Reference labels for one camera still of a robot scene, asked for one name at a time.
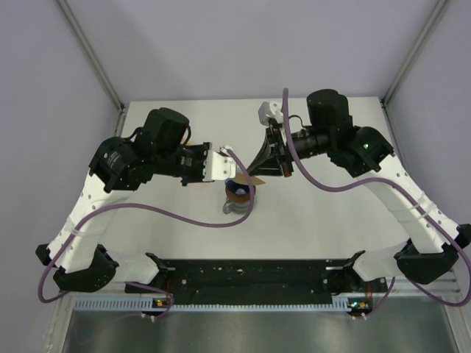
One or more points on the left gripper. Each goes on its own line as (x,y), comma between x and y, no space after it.
(202,152)

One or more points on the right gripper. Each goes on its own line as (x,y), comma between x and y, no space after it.
(270,149)

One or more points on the brown paper coffee filter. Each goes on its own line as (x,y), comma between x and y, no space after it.
(242,180)

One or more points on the blue glass dripper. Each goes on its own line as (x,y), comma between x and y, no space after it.
(234,188)

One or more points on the brown wooden dripper base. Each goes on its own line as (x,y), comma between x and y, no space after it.
(238,199)

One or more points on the glass coffee carafe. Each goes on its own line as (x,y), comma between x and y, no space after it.
(237,208)

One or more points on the orange coffee filter box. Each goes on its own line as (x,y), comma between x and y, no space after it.
(190,143)

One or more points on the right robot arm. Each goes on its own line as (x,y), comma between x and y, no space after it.
(363,152)

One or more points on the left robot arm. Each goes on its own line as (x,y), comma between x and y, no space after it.
(118,168)

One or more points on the black mounting base plate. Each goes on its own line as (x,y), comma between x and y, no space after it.
(264,296)

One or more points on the left aluminium corner post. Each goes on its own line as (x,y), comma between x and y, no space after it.
(90,54)

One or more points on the aluminium corner post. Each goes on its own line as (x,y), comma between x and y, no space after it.
(424,35)
(90,54)

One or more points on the aluminium frame rail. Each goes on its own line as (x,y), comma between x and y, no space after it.
(187,275)

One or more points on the right aluminium corner post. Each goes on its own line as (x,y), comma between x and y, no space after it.
(424,35)

